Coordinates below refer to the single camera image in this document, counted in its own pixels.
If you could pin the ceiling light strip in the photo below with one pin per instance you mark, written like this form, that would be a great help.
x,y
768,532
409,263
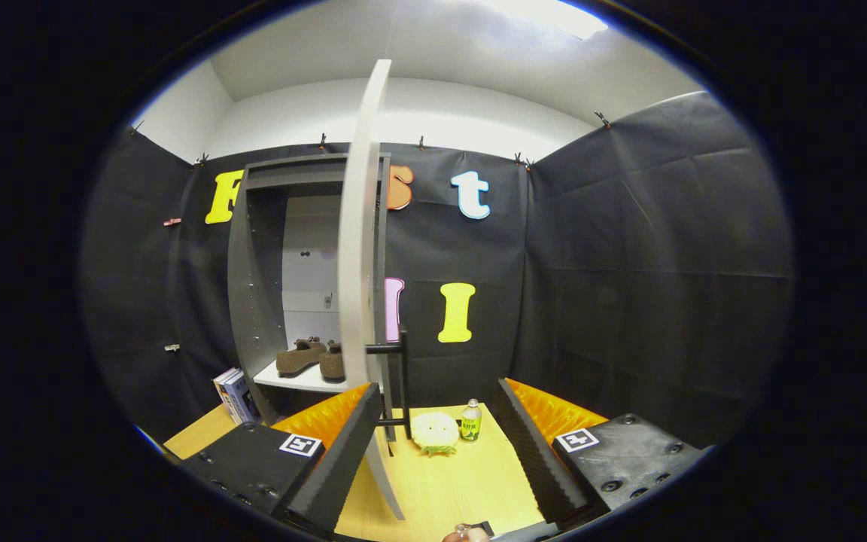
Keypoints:
x,y
554,15

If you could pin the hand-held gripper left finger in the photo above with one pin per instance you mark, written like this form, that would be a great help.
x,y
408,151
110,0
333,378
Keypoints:
x,y
339,467

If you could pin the blue book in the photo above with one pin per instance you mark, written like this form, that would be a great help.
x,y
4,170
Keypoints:
x,y
241,397

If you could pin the grey shoe cabinet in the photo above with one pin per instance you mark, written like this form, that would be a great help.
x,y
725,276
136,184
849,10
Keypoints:
x,y
253,301

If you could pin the green drink bottle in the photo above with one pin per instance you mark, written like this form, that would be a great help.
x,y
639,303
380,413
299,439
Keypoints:
x,y
471,427

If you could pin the black backdrop cloth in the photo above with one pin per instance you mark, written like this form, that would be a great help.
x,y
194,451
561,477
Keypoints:
x,y
614,263

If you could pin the yellow round plush toy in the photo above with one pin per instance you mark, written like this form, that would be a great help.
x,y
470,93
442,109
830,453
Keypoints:
x,y
435,430

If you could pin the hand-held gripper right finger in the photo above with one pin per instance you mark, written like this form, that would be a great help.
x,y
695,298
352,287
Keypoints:
x,y
531,459

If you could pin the brown fuzzy shoe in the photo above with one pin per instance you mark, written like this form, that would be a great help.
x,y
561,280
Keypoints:
x,y
333,363
298,360

